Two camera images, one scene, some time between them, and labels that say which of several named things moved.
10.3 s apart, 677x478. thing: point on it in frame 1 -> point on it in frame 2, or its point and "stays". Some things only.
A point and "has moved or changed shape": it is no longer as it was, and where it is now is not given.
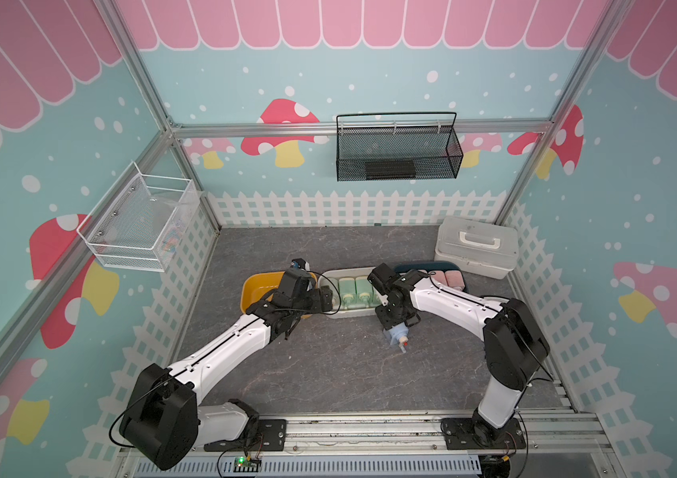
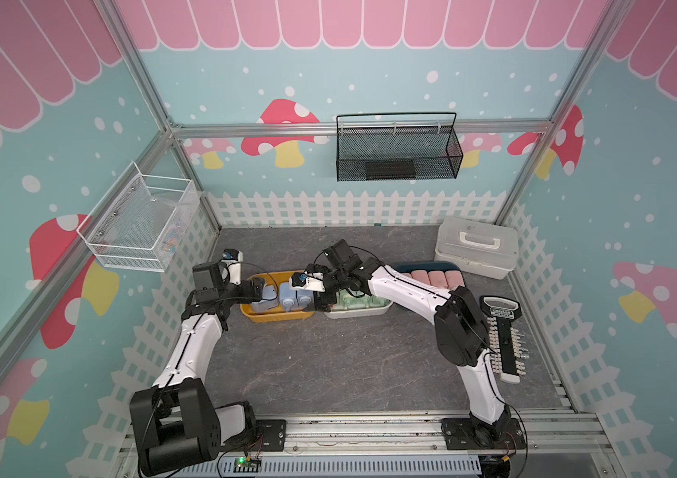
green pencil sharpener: [363, 292] stays
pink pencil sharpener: [440, 277] -> [453, 278]
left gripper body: [312, 304] -> [240, 294]
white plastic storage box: [353, 293] stays
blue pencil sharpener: [394, 333] has moved or changed shape
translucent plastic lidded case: [478, 247] stays
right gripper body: [387, 316] -> [333, 282]
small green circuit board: [243, 461] stays
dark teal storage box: [438, 266] stays
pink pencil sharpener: [454, 280] stays
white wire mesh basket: [135, 223] stays
